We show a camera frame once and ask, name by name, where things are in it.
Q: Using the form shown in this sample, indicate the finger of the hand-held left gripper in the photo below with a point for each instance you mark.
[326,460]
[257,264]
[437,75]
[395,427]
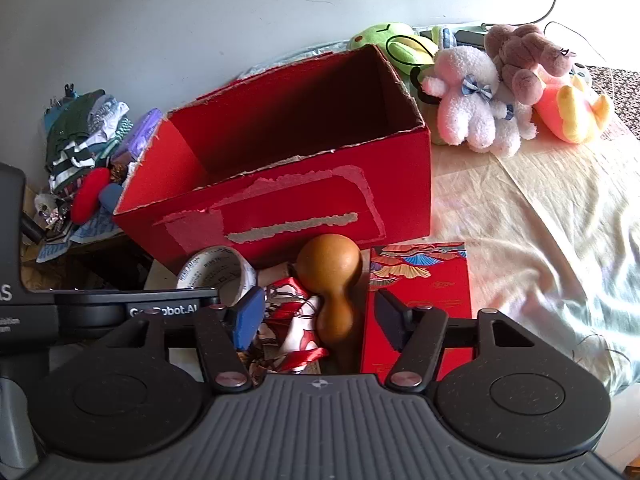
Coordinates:
[190,294]

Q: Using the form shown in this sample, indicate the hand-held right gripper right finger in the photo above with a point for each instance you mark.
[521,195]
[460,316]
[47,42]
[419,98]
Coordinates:
[387,317]

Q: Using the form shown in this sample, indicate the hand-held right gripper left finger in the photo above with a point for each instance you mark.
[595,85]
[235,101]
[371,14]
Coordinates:
[248,317]

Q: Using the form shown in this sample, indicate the white printed tape roll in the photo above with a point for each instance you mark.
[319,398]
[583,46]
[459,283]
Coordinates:
[215,265]

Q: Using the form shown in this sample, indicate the red white printed scarf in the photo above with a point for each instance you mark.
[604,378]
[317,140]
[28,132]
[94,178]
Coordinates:
[292,310]

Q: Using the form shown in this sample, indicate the red patterned gift box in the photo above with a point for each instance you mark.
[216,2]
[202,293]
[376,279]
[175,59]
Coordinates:
[425,285]

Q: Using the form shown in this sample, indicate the brown wooden gourd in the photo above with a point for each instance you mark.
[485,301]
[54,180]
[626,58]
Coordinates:
[327,265]

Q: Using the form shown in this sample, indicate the red cardboard box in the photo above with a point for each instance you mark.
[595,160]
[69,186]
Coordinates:
[300,200]

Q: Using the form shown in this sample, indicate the light blue printed cloth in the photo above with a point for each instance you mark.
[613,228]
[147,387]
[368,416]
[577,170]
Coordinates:
[95,232]

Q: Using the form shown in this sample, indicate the pile of small trinkets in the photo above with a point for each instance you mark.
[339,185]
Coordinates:
[47,207]

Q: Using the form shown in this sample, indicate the blue plush piece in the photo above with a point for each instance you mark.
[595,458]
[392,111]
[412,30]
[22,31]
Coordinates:
[110,196]

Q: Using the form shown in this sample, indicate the red plush piece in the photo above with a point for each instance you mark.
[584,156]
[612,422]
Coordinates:
[90,195]

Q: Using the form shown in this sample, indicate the cream bed sheet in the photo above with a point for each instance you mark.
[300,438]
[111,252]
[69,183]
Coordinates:
[525,220]

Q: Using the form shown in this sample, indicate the purple tissue pack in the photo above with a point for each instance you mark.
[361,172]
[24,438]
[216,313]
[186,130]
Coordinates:
[142,130]

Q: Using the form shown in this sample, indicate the pile of folded clothes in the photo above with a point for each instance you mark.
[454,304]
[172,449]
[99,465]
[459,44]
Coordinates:
[75,130]

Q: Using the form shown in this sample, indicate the green cushion with black eyes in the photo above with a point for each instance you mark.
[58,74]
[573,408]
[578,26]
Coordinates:
[427,105]

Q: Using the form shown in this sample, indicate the small white plush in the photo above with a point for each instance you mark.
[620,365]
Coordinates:
[510,135]

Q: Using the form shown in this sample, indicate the pink white bunny plush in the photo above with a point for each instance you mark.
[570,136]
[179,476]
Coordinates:
[465,90]

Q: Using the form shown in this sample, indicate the light green crinkled sheet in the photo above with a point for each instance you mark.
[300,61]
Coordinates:
[300,57]

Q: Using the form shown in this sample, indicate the yellow pink duck plush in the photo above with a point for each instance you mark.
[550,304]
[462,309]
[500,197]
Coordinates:
[575,110]

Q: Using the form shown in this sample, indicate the green frog plush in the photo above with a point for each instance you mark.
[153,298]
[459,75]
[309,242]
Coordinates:
[375,35]

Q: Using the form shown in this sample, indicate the black flat device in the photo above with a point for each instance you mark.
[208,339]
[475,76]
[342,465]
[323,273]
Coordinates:
[470,37]

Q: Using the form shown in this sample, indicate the brown plush toy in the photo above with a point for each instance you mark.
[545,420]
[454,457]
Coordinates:
[525,50]

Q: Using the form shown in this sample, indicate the speckled brown blanket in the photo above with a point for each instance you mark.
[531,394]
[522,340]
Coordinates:
[620,90]

